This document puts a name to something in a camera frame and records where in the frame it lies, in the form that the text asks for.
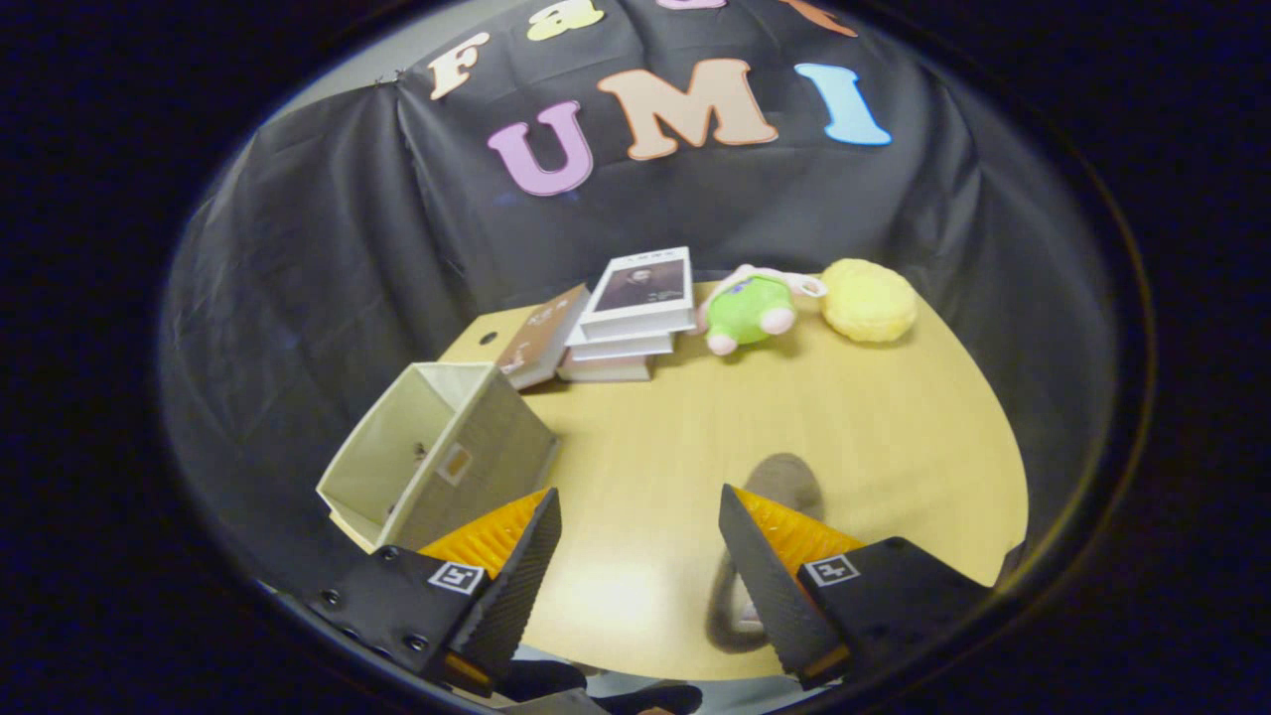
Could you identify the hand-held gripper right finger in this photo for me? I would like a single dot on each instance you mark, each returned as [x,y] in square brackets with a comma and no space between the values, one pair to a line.
[765,586]

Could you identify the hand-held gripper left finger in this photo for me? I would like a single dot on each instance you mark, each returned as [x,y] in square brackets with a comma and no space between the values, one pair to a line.
[511,586]

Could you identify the brown shoe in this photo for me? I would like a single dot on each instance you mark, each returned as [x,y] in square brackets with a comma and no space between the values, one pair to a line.
[789,482]

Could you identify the grey storage box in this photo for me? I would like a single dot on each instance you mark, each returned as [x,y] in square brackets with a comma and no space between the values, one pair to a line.
[487,447]

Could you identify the brown cover book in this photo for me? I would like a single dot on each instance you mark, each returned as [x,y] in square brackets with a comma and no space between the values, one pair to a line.
[541,338]

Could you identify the green plush toy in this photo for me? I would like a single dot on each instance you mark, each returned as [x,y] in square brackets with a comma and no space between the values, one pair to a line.
[753,310]

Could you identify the yellow plush toy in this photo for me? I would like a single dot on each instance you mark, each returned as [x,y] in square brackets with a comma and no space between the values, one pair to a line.
[869,300]

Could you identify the white portrait cover book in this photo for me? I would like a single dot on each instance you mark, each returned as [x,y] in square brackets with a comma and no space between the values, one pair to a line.
[640,288]

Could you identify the black backdrop cloth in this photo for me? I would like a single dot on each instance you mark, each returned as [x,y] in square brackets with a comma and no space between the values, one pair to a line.
[328,258]

